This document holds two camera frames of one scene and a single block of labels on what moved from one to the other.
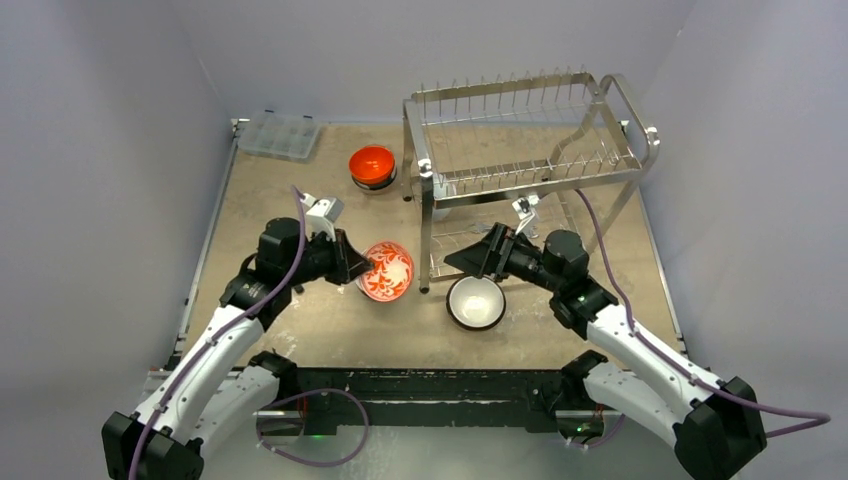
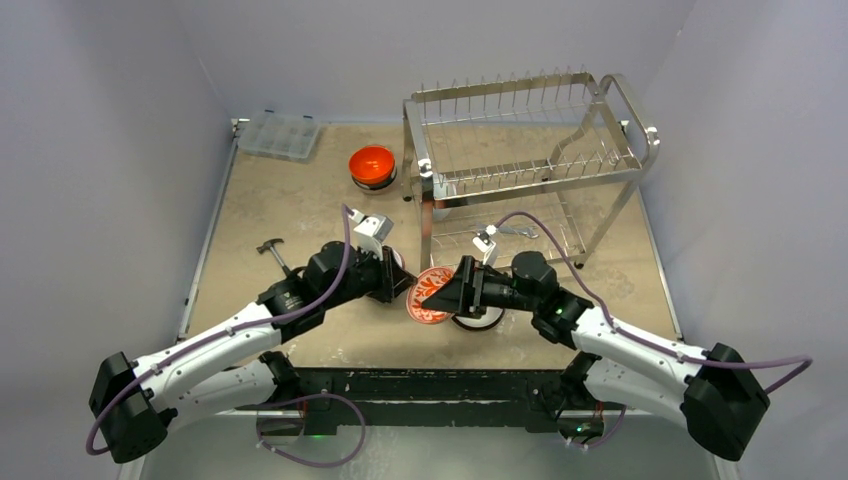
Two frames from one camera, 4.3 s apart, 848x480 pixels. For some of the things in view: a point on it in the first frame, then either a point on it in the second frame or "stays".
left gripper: x=348 y=263 -> x=392 y=280
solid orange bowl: x=371 y=164 stays
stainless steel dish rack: x=559 y=146 stays
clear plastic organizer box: x=278 y=135 stays
